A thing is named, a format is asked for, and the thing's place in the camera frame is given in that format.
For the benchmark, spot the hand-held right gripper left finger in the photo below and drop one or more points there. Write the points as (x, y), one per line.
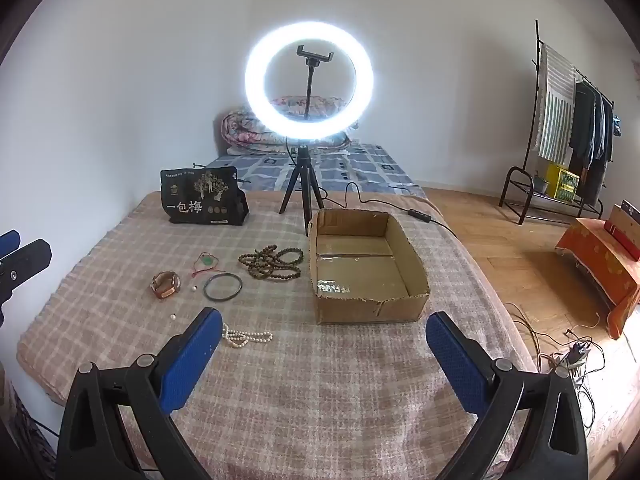
(192, 360)

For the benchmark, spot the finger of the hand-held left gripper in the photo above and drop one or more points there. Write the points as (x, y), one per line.
(9, 244)
(27, 262)

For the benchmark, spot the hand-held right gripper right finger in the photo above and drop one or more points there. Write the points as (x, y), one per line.
(455, 360)

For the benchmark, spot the dark bangle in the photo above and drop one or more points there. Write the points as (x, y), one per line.
(204, 288)

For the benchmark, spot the pink plaid blanket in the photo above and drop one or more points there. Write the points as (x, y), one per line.
(300, 385)

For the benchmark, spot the white power strip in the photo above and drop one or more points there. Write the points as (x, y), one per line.
(567, 372)

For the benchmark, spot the black printed snack bag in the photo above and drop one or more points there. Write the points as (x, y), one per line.
(200, 200)

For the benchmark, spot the orange cloth covered stand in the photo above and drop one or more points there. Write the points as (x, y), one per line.
(600, 260)

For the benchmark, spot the black metal clothes rack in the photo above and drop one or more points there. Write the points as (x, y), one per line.
(512, 172)

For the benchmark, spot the yellow green box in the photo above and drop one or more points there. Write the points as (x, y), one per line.
(564, 182)

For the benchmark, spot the red and brown cardboard box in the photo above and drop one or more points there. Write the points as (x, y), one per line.
(622, 227)

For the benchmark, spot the blue patterned bedsheet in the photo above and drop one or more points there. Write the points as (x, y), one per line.
(350, 165)

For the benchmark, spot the black tripod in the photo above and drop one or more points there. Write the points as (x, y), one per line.
(302, 160)

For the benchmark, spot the floral folded quilt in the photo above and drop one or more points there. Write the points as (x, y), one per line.
(237, 130)

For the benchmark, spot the dark hanging clothes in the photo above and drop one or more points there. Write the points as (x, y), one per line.
(592, 135)

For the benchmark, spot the striped hanging cloth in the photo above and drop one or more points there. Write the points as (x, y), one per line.
(555, 110)

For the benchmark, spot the floral pillow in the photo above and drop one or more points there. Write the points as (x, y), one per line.
(325, 105)

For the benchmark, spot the black phone holder on gooseneck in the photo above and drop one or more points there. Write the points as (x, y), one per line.
(311, 85)

